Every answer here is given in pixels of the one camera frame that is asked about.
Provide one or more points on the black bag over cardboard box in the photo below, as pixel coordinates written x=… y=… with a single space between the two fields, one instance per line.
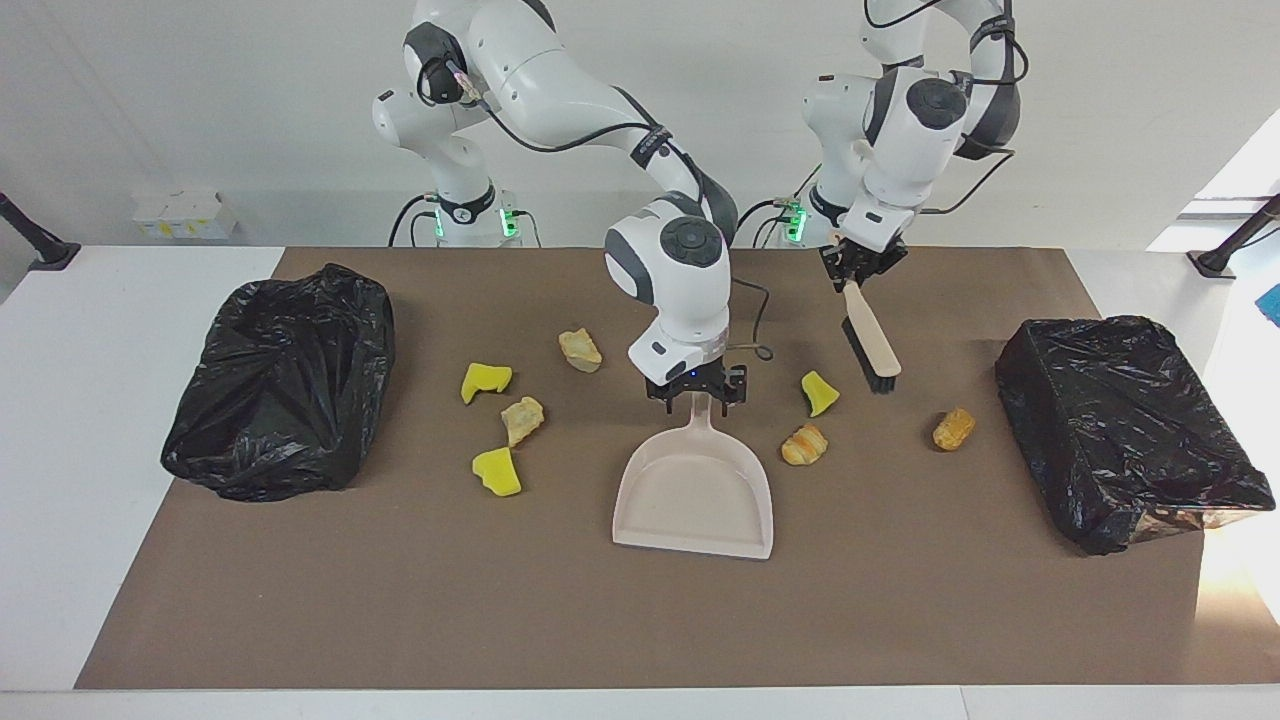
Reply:
x=1110 y=420

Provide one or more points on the black camera stand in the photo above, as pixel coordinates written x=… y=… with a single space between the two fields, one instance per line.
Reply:
x=40 y=248
x=1230 y=250

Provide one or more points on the black trash bag bin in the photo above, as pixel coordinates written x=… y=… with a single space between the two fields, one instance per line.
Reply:
x=280 y=390

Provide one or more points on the orange brown bread roll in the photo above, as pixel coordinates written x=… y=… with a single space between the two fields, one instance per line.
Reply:
x=953 y=428

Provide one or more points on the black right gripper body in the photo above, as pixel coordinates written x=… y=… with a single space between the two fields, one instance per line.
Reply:
x=700 y=380

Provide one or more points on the white wall box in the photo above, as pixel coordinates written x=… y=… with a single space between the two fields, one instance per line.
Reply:
x=185 y=215

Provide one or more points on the beige plastic dustpan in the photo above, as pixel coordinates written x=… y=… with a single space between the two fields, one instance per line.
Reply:
x=690 y=500

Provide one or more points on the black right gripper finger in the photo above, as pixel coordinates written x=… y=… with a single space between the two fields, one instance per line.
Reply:
x=725 y=403
x=669 y=403

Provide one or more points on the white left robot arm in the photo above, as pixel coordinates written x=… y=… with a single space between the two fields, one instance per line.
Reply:
x=920 y=120

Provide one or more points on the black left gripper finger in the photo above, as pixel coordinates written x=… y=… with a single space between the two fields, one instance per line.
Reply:
x=872 y=278
x=835 y=280

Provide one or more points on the pale beige bread chunk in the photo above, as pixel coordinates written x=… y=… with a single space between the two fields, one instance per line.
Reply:
x=580 y=350

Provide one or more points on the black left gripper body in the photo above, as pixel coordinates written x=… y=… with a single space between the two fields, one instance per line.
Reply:
x=865 y=255

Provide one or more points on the brown table mat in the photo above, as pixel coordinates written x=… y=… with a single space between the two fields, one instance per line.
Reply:
x=620 y=620

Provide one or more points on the beige hand brush black bristles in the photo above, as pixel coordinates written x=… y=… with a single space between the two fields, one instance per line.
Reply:
x=872 y=340

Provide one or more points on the yellow sponge piece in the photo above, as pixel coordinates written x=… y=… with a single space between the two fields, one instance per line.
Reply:
x=486 y=381
x=820 y=395
x=497 y=471

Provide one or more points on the toy croissant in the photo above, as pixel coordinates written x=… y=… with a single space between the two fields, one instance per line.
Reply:
x=804 y=444

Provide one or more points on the blue object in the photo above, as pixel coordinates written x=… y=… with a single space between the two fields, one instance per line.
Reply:
x=1270 y=305

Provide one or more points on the beige pastry piece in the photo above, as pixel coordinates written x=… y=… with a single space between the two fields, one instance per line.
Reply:
x=522 y=420

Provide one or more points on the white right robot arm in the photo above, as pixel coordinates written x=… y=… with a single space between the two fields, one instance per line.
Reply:
x=540 y=80

